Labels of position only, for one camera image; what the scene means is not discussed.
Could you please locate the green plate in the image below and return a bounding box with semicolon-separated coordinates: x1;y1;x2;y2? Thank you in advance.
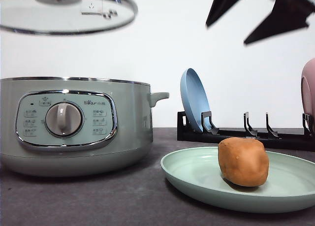
160;147;315;214

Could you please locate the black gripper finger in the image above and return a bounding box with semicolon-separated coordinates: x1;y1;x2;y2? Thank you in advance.
206;0;239;26
244;0;314;44

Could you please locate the glass steamer lid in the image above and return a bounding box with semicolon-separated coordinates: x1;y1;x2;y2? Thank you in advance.
0;0;138;34

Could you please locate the green electric steamer pot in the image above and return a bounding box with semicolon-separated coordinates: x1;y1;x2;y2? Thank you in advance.
0;76;170;176

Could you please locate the black plate rack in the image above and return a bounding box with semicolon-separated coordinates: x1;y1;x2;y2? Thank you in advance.
177;111;315;151

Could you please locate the blue plate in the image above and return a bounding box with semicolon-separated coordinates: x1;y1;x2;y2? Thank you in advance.
180;68;211;133

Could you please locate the pink plate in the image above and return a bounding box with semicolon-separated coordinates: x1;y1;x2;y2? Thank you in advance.
301;58;315;134

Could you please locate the brown potato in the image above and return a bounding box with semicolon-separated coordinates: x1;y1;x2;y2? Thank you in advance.
218;137;270;187

